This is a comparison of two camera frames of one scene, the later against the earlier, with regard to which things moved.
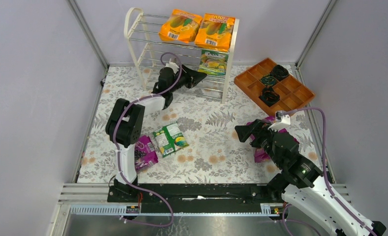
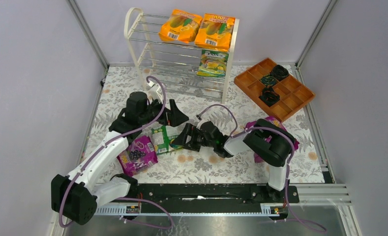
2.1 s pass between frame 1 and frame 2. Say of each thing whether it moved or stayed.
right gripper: moved
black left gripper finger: moved
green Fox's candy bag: stayed
